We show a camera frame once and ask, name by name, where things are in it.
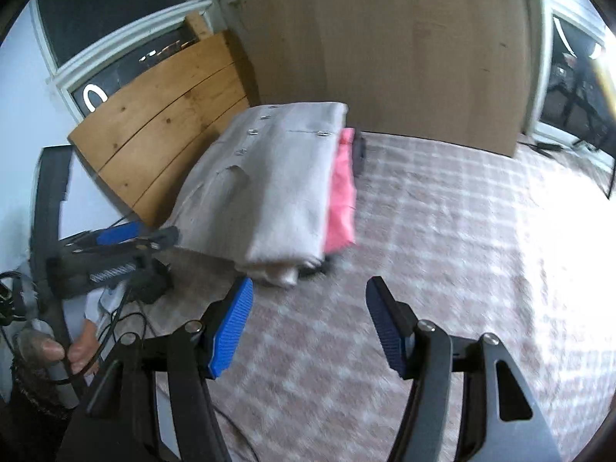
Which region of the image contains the white knit cardigan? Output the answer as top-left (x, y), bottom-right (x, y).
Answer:
top-left (166, 102), bottom-right (348, 288)

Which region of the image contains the person's left hand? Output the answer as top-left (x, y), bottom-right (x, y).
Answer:
top-left (13, 318), bottom-right (100, 375)

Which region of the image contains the light wooden board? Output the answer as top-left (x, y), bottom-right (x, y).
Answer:
top-left (68, 30), bottom-right (258, 228)

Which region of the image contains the pink plaid blanket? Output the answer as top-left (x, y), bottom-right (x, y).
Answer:
top-left (209, 135), bottom-right (615, 461)

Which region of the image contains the pink folded garment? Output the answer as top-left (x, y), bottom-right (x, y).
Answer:
top-left (324, 127), bottom-right (356, 254)

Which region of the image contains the black folded garment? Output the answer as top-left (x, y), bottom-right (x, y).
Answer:
top-left (299, 128), bottom-right (367, 280)

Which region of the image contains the black power adapter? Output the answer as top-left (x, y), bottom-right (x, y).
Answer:
top-left (534, 142), bottom-right (564, 152)

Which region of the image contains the brown cardboard panel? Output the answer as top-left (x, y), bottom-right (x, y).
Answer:
top-left (239, 0), bottom-right (529, 156)

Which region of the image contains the black cable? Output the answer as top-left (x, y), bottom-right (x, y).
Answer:
top-left (0, 211), bottom-right (261, 462)

